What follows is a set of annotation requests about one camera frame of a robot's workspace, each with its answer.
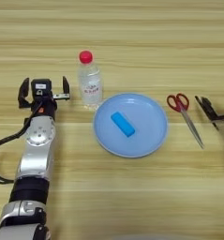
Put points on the blue rectangular eraser block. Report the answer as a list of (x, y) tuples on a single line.
[(122, 124)]

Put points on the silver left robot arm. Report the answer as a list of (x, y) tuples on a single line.
[(37, 156)]

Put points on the light blue round plate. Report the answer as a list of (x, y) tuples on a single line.
[(147, 137)]

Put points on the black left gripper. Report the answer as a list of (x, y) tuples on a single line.
[(44, 108)]

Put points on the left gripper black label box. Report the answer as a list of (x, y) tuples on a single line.
[(41, 87)]

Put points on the thin black pen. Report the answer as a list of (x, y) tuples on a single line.
[(199, 101)]

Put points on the clear red-capped water bottle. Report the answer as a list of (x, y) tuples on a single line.
[(90, 84)]

